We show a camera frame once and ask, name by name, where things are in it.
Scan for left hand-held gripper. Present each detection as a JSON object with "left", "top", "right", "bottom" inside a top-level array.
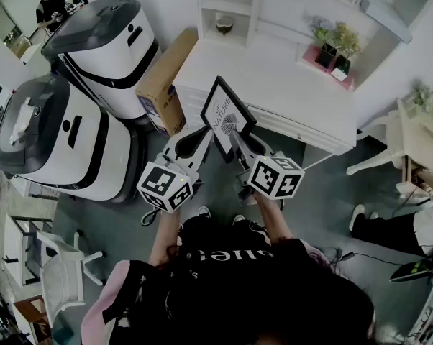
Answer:
[{"left": 136, "top": 124, "right": 214, "bottom": 214}]

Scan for white cabinet with black frame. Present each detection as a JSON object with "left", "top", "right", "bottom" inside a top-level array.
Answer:
[{"left": 2, "top": 213, "right": 56, "bottom": 288}]

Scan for person's left forearm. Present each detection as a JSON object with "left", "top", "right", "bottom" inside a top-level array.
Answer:
[{"left": 147, "top": 206, "right": 184, "bottom": 270}]

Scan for person's black pink shirt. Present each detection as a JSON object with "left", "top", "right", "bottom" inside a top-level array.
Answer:
[{"left": 81, "top": 217, "right": 380, "bottom": 345}]

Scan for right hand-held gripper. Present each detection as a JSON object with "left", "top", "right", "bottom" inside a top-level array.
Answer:
[{"left": 229, "top": 132, "right": 306, "bottom": 206}]

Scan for black floor cable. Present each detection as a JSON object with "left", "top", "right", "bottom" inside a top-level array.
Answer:
[{"left": 341, "top": 251, "right": 419, "bottom": 267}]

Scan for white grey mobile robot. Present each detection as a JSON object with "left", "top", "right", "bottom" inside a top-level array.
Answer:
[
  {"left": 0, "top": 73, "right": 148, "bottom": 204},
  {"left": 41, "top": 0, "right": 163, "bottom": 121}
]

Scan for brown round bowl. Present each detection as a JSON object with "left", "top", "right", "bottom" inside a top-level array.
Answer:
[{"left": 215, "top": 15, "right": 234, "bottom": 36}]

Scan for person's legs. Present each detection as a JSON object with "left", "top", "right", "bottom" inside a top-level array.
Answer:
[{"left": 178, "top": 216, "right": 273, "bottom": 249}]

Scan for brown cardboard box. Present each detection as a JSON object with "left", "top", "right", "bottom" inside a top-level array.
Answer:
[{"left": 135, "top": 27, "right": 199, "bottom": 137}]

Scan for black framed nature picture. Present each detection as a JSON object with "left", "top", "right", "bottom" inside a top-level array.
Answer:
[{"left": 200, "top": 75, "right": 257, "bottom": 164}]

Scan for white office chair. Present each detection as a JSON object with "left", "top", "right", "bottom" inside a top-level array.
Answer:
[{"left": 35, "top": 230, "right": 106, "bottom": 327}]

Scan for white desk with drawers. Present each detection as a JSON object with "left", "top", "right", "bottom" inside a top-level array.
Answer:
[{"left": 172, "top": 30, "right": 358, "bottom": 157}]

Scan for black green device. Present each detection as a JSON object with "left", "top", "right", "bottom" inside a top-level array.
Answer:
[{"left": 388, "top": 257, "right": 433, "bottom": 284}]

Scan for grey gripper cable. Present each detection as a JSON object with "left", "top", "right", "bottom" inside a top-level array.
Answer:
[{"left": 140, "top": 208, "right": 160, "bottom": 226}]

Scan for purple flowers in black pot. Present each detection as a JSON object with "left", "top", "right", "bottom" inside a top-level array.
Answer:
[{"left": 305, "top": 14, "right": 339, "bottom": 70}]

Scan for green potted plant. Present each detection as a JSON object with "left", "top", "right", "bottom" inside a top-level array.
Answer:
[{"left": 411, "top": 80, "right": 433, "bottom": 119}]

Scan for person's right forearm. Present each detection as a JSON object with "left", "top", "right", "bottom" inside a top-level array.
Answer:
[{"left": 252, "top": 191, "right": 293, "bottom": 247}]

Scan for brown wooden table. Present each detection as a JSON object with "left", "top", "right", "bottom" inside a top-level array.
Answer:
[{"left": 13, "top": 295, "right": 53, "bottom": 341}]

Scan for white crumpled tissue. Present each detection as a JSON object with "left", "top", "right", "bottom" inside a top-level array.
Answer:
[{"left": 9, "top": 97, "right": 35, "bottom": 146}]

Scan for white carved wooden chair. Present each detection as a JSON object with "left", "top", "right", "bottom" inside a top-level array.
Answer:
[{"left": 345, "top": 95, "right": 433, "bottom": 208}]

